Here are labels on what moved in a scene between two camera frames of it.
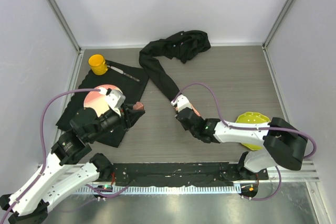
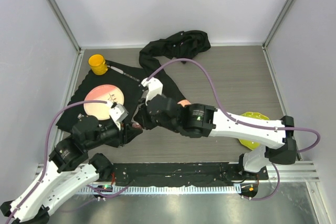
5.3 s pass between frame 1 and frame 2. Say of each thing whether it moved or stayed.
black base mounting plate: stayed
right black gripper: moved
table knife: stayed
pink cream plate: stayed
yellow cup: stayed
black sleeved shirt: stayed
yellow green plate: stayed
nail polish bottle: moved
